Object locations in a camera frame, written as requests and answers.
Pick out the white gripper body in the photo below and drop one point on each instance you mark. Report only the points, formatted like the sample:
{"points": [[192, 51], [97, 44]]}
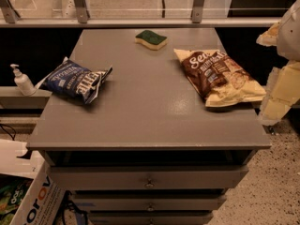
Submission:
{"points": [[290, 37]]}

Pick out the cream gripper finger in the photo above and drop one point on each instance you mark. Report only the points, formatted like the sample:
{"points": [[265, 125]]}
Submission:
{"points": [[282, 91], [269, 37]]}

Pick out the brown sea salt chip bag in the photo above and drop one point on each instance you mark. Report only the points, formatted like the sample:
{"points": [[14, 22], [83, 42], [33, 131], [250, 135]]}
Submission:
{"points": [[218, 79]]}

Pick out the blue kettle chip bag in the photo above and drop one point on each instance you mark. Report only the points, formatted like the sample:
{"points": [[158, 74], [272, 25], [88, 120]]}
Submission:
{"points": [[73, 80]]}

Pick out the green and yellow sponge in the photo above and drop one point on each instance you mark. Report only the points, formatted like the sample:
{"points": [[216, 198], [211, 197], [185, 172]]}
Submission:
{"points": [[151, 40]]}

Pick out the grey drawer cabinet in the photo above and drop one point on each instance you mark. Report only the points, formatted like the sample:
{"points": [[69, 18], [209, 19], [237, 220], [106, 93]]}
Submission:
{"points": [[148, 122]]}

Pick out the round metal drawer knob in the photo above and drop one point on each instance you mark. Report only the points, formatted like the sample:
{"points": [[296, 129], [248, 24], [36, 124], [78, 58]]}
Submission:
{"points": [[149, 184]]}

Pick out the white pump bottle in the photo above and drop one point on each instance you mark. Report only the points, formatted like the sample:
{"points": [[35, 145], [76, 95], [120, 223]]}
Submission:
{"points": [[22, 81]]}

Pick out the white cardboard box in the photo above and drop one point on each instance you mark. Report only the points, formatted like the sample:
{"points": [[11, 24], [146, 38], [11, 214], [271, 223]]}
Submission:
{"points": [[38, 197]]}

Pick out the metal railing frame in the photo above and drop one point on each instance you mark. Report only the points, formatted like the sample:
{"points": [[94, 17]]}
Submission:
{"points": [[141, 13]]}

